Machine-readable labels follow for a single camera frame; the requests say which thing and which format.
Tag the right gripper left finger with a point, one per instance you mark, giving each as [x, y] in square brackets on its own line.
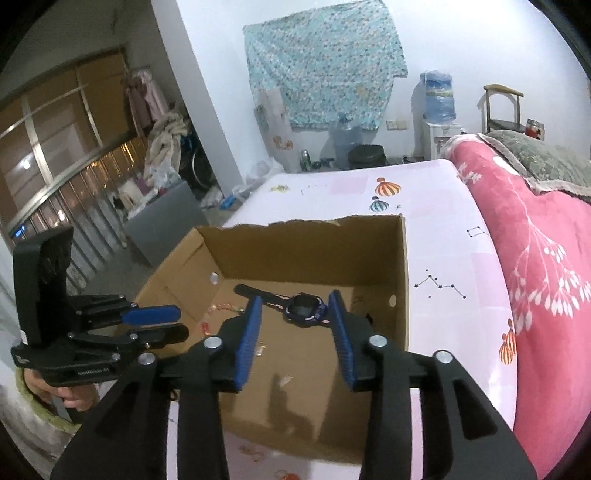
[125, 435]

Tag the person's left hand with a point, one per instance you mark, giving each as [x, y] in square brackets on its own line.
[81, 398]

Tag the grey green pillow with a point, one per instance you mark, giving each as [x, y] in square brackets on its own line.
[545, 168]

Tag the teal patterned wall cloth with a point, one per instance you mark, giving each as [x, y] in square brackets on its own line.
[338, 60]

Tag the wooden chair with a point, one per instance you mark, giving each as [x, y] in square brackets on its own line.
[503, 108]

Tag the black purple smartwatch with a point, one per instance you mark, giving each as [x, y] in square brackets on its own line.
[303, 310]

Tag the brown cardboard box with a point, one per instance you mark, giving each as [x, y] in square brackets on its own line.
[295, 400]

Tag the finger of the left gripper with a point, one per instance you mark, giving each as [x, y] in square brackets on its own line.
[147, 316]
[138, 341]

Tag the small silver chain charm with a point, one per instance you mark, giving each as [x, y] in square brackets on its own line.
[260, 349]

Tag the grey metal cabinet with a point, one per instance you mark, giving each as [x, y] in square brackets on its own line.
[157, 229]

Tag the pile of clothes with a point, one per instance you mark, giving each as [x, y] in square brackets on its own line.
[161, 125]

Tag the white plastic bag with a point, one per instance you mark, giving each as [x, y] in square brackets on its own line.
[257, 176]

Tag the white water dispenser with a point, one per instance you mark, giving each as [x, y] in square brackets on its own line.
[436, 135]

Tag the black bucket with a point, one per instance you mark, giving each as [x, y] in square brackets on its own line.
[367, 156]

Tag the empty clear water jug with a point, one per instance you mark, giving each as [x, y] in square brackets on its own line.
[346, 134]

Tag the pink floral blanket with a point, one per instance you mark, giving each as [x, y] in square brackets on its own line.
[543, 243]

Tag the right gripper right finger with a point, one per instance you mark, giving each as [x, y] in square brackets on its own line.
[428, 398]

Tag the blue water jug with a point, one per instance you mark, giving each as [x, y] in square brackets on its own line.
[439, 97]

